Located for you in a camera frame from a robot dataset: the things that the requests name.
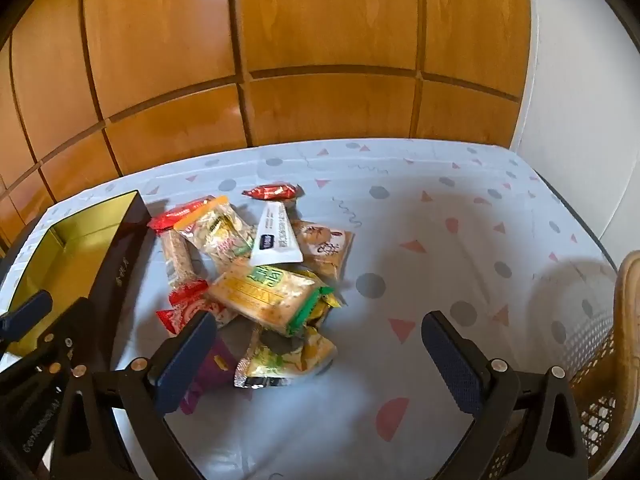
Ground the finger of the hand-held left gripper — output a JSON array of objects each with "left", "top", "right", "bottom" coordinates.
[
  {"left": 10, "top": 297, "right": 108, "bottom": 396},
  {"left": 0, "top": 290, "right": 53, "bottom": 343}
]

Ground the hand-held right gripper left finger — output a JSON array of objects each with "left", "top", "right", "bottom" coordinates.
[{"left": 47, "top": 310, "right": 218, "bottom": 480}]

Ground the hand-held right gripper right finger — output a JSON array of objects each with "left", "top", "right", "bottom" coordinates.
[{"left": 421, "top": 310, "right": 591, "bottom": 480}]

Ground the purple packet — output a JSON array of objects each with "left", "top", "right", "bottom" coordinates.
[{"left": 179, "top": 337, "right": 236, "bottom": 416}]

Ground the red white packet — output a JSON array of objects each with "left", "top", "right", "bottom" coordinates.
[{"left": 156, "top": 280, "right": 238, "bottom": 336}]

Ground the gold tin box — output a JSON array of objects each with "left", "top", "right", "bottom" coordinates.
[{"left": 0, "top": 190, "right": 153, "bottom": 376}]

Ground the grain bar clear packet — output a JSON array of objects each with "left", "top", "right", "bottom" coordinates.
[{"left": 161, "top": 229, "right": 198, "bottom": 288}]

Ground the green yellow cracker packet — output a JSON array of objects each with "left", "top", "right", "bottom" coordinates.
[{"left": 206, "top": 258, "right": 335, "bottom": 337}]

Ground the clear orange strip packet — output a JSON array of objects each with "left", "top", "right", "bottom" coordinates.
[{"left": 173, "top": 195, "right": 257, "bottom": 271}]

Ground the red gold print packet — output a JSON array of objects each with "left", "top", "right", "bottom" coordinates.
[{"left": 148, "top": 199, "right": 216, "bottom": 237}]

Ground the white sachet packet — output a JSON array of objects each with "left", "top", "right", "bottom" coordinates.
[{"left": 249, "top": 201, "right": 304, "bottom": 267}]

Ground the brown cookie packet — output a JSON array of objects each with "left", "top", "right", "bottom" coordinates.
[{"left": 290, "top": 220, "right": 355, "bottom": 281}]

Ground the small red candy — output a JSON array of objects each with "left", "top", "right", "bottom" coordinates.
[{"left": 242, "top": 183, "right": 304, "bottom": 202}]

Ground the white patterned tablecloth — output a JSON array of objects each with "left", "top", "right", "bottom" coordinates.
[{"left": 0, "top": 141, "right": 618, "bottom": 480}]

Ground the wicker chair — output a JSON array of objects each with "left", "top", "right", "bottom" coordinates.
[{"left": 565, "top": 250, "right": 640, "bottom": 480}]

